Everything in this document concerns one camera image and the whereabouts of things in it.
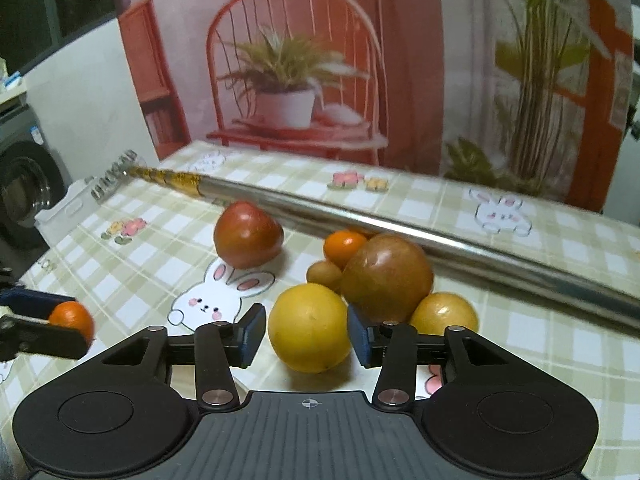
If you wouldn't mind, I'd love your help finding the printed room backdrop cloth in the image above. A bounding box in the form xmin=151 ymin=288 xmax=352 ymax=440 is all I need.
xmin=114 ymin=0 xmax=634 ymax=211

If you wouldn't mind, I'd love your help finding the small brown longan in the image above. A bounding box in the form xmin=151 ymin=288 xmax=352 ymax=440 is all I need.
xmin=306 ymin=260 xmax=343 ymax=294

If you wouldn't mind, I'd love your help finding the dark window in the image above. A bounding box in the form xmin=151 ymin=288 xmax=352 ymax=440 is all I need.
xmin=0 ymin=0 xmax=115 ymax=74

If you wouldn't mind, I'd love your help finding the large brown red apple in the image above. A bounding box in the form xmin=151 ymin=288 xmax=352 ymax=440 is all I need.
xmin=341 ymin=233 xmax=434 ymax=323

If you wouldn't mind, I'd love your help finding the yellow lemon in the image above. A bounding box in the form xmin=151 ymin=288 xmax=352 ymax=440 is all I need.
xmin=267 ymin=283 xmax=352 ymax=374

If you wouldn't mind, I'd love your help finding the telescopic metal pole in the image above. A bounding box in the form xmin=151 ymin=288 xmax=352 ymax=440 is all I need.
xmin=91 ymin=150 xmax=639 ymax=330

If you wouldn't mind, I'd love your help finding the checkered bunny tablecloth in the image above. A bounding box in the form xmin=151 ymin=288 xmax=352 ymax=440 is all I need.
xmin=21 ymin=142 xmax=639 ymax=479

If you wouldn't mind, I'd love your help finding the washing machine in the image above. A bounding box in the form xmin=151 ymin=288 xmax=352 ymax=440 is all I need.
xmin=0 ymin=101 xmax=67 ymax=278

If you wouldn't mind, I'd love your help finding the small yellow passion fruit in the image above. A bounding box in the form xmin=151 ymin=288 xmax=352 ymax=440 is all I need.
xmin=409 ymin=292 xmax=480 ymax=335

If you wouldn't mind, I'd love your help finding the dark red tomato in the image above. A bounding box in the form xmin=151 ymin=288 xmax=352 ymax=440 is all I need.
xmin=213 ymin=200 xmax=284 ymax=270

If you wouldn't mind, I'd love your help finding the small orange tangerine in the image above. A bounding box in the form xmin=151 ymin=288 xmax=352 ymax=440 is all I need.
xmin=48 ymin=301 xmax=94 ymax=346

